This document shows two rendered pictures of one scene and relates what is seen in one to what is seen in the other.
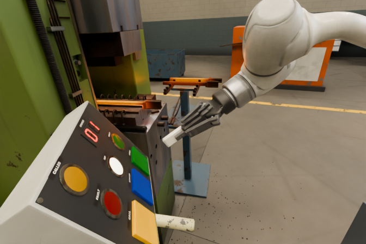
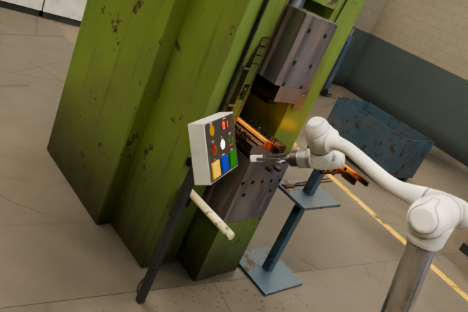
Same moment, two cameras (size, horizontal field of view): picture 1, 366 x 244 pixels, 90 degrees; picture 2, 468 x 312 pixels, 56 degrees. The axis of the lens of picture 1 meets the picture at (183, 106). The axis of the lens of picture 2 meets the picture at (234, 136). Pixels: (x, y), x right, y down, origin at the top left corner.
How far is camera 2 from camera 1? 1.64 m
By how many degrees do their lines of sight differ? 27
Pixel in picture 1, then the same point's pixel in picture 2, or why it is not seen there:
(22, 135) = (192, 108)
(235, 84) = (302, 151)
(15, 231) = (195, 128)
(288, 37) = (313, 135)
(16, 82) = (212, 84)
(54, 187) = (207, 126)
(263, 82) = (313, 157)
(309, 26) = (325, 137)
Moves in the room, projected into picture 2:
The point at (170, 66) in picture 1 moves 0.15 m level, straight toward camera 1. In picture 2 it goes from (385, 151) to (382, 153)
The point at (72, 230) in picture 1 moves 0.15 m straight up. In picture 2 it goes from (203, 139) to (216, 108)
